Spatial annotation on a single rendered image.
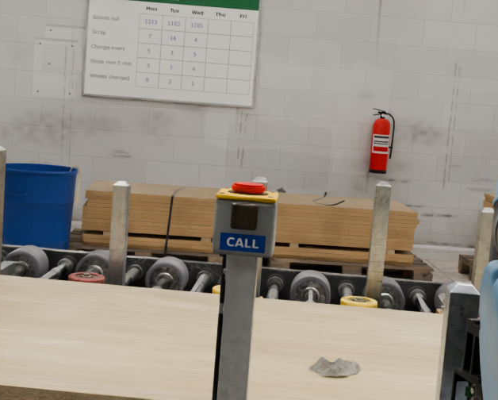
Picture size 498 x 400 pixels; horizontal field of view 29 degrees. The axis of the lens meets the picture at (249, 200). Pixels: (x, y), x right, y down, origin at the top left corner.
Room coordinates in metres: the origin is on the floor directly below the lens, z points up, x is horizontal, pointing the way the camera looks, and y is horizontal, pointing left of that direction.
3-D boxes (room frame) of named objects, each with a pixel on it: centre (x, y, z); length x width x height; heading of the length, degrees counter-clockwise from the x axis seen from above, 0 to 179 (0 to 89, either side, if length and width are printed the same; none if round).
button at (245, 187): (1.14, 0.00, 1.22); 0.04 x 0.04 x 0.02
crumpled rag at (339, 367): (1.53, -0.16, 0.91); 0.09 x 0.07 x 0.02; 111
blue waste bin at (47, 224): (6.65, 1.45, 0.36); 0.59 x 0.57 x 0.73; 3
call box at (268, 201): (1.14, 0.00, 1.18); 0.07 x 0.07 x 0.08; 87
